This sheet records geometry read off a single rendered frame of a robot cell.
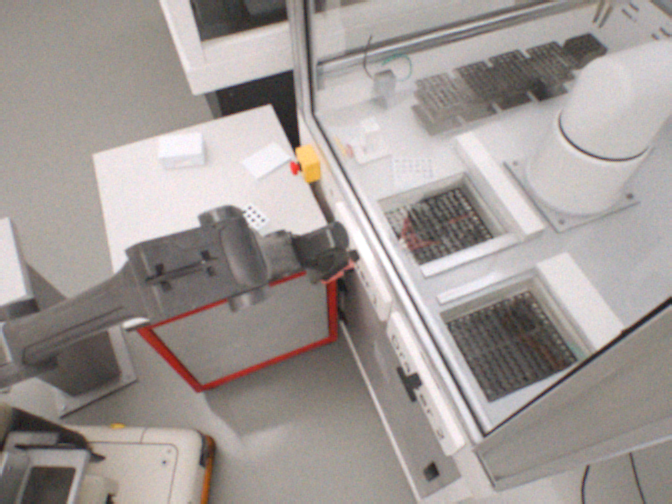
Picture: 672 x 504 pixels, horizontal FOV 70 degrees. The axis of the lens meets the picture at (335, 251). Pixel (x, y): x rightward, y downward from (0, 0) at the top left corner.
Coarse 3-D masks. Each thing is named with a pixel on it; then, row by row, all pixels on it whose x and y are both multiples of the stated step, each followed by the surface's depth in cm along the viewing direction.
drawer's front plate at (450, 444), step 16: (400, 320) 101; (400, 336) 100; (400, 352) 105; (416, 352) 97; (416, 368) 97; (432, 384) 94; (432, 400) 93; (432, 416) 97; (448, 416) 91; (448, 432) 90; (448, 448) 94
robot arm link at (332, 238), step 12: (324, 228) 91; (336, 228) 90; (300, 240) 91; (312, 240) 90; (324, 240) 89; (336, 240) 89; (348, 240) 93; (300, 252) 91; (312, 252) 90; (324, 252) 91; (336, 252) 92; (300, 264) 91
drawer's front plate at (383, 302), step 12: (336, 204) 117; (336, 216) 121; (348, 216) 115; (348, 228) 113; (360, 240) 111; (360, 252) 110; (360, 264) 113; (372, 264) 108; (360, 276) 117; (372, 276) 106; (372, 288) 110; (384, 288) 105; (372, 300) 114; (384, 300) 103; (384, 312) 108
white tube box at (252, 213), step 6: (252, 204) 133; (246, 210) 132; (252, 210) 132; (258, 210) 132; (246, 216) 131; (252, 216) 131; (258, 216) 132; (264, 216) 131; (252, 222) 130; (264, 222) 130; (258, 228) 129; (264, 228) 131
